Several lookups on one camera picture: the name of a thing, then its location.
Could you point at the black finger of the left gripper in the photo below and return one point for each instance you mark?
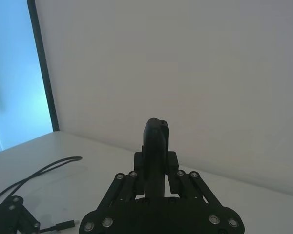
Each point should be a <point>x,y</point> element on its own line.
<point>23,214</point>

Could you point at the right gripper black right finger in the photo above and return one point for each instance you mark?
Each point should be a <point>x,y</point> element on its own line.
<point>185,185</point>

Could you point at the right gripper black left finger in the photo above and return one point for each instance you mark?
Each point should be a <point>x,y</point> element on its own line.
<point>152,156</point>

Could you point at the black-framed blue panel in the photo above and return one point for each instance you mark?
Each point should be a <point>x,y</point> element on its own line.
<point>12,73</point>

